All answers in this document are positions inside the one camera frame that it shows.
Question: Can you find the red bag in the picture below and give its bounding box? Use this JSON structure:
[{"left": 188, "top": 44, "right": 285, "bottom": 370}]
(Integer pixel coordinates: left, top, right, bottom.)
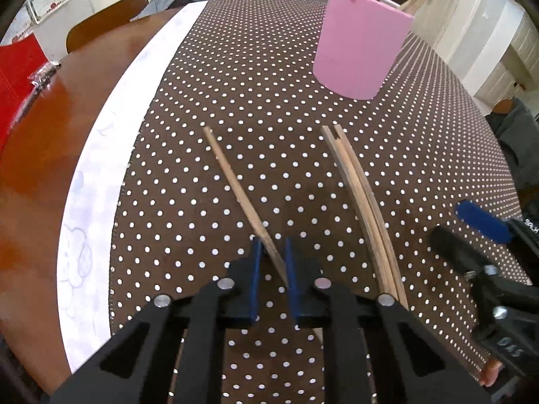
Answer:
[{"left": 0, "top": 36, "right": 49, "bottom": 144}]

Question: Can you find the white printed sheet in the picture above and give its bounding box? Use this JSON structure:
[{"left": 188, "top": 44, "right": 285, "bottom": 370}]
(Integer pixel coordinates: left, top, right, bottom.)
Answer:
[{"left": 57, "top": 1, "right": 209, "bottom": 371}]

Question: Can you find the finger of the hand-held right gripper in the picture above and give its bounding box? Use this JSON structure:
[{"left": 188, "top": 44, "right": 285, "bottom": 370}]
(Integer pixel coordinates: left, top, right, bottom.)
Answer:
[
  {"left": 456, "top": 200, "right": 539, "bottom": 247},
  {"left": 430, "top": 224, "right": 539, "bottom": 325}
]

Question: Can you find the clear plastic packet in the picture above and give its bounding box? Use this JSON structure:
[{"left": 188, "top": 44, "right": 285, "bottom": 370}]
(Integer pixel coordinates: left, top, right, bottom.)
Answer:
[{"left": 29, "top": 61, "right": 63, "bottom": 91}]

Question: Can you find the wooden chair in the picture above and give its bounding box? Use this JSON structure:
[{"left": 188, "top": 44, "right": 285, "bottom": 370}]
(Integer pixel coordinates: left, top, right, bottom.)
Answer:
[{"left": 66, "top": 0, "right": 148, "bottom": 53}]

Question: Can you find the brown polka dot placemat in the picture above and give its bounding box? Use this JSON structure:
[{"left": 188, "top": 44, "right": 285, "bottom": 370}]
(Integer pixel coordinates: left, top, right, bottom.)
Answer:
[{"left": 107, "top": 0, "right": 533, "bottom": 404}]

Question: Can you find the dark jacket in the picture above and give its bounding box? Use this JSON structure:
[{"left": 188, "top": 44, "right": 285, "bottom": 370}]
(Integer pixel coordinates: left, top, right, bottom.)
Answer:
[{"left": 484, "top": 97, "right": 539, "bottom": 220}]

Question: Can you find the slender wooden chopstick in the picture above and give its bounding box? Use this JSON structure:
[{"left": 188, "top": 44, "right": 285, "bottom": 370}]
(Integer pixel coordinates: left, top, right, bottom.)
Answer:
[
  {"left": 330, "top": 132, "right": 399, "bottom": 299},
  {"left": 321, "top": 125, "right": 390, "bottom": 299},
  {"left": 203, "top": 126, "right": 291, "bottom": 289},
  {"left": 335, "top": 124, "right": 408, "bottom": 308}
]

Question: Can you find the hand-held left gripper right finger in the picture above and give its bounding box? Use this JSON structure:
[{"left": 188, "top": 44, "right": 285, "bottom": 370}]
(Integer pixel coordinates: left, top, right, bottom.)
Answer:
[{"left": 284, "top": 238, "right": 493, "bottom": 404}]

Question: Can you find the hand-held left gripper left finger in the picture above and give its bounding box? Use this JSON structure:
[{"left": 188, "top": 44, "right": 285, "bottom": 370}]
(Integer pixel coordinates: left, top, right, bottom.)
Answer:
[{"left": 51, "top": 236, "right": 264, "bottom": 404}]

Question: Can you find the white cabinet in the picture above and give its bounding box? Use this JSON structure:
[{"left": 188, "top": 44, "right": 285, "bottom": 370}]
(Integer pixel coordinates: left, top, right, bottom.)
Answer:
[{"left": 472, "top": 8, "right": 539, "bottom": 106}]

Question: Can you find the person's right hand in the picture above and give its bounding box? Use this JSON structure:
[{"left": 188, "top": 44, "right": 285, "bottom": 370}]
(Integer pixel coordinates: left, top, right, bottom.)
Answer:
[{"left": 479, "top": 361, "right": 505, "bottom": 388}]

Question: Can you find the pink cup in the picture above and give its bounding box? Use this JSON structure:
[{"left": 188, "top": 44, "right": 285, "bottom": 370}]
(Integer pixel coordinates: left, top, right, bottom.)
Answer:
[{"left": 312, "top": 0, "right": 415, "bottom": 101}]

